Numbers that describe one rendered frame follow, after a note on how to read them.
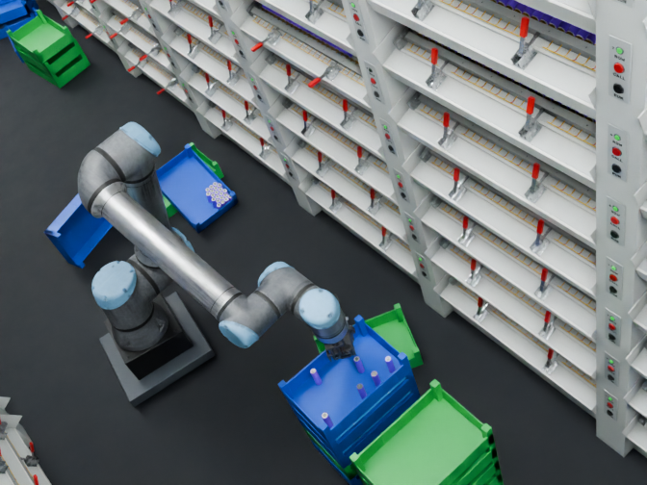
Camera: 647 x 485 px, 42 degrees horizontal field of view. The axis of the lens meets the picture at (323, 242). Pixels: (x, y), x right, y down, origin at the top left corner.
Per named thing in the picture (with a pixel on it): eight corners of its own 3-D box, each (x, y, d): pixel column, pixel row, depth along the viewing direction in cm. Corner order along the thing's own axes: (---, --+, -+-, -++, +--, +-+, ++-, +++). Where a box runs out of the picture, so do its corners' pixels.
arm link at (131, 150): (132, 273, 280) (80, 139, 215) (169, 240, 287) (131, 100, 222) (163, 300, 275) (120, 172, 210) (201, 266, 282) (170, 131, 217)
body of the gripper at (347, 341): (330, 363, 221) (321, 349, 210) (323, 333, 224) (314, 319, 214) (357, 355, 220) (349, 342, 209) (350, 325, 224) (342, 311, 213)
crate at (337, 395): (330, 445, 220) (323, 431, 214) (285, 397, 232) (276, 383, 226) (412, 370, 227) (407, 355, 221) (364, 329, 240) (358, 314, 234)
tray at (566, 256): (600, 303, 188) (585, 282, 177) (415, 182, 225) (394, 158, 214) (656, 233, 188) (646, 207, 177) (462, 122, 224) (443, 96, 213)
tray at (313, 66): (378, 116, 216) (362, 98, 209) (246, 37, 253) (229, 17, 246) (427, 56, 216) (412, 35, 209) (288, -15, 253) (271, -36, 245)
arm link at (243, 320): (51, 169, 210) (245, 343, 193) (89, 140, 215) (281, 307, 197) (61, 193, 220) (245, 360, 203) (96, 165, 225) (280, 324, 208)
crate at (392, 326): (335, 397, 265) (329, 386, 259) (319, 347, 278) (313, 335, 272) (424, 364, 265) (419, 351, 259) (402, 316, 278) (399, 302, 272)
